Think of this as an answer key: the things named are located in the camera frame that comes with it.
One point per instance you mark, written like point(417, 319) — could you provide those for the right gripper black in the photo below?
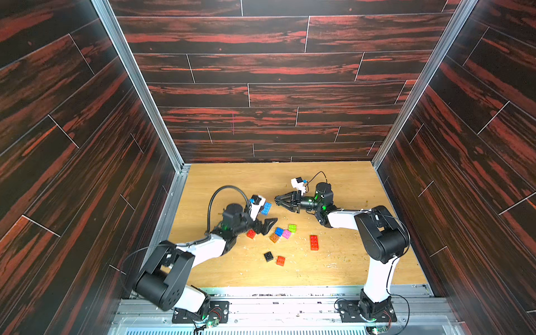
point(296, 202)

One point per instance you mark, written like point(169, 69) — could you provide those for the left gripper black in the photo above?
point(264, 228)

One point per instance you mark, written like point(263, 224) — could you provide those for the red lego brick small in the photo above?
point(251, 234)

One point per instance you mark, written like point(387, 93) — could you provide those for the light blue long lego brick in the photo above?
point(266, 208)

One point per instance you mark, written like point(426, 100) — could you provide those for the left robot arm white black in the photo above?
point(163, 279)

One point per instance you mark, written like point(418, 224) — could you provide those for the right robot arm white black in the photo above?
point(384, 238)

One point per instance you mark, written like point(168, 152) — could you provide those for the orange brown lego brick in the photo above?
point(274, 238)

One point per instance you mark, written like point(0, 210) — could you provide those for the pink square lego brick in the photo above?
point(287, 234)

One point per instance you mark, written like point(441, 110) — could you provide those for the black lego brick lower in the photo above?
point(268, 256)

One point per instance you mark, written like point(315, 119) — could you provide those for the red orange lego brick lower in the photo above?
point(281, 261)

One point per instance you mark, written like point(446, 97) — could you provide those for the red long lego brick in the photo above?
point(314, 243)

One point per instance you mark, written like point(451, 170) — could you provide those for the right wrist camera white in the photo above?
point(300, 185)

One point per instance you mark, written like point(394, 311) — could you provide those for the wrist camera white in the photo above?
point(256, 204)
point(300, 185)

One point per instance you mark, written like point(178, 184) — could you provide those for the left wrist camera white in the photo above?
point(256, 204)

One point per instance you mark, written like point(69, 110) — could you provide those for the aluminium front rail frame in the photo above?
point(295, 310)

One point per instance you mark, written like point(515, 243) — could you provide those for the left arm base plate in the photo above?
point(211, 314)

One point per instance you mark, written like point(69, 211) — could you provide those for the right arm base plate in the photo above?
point(347, 312)

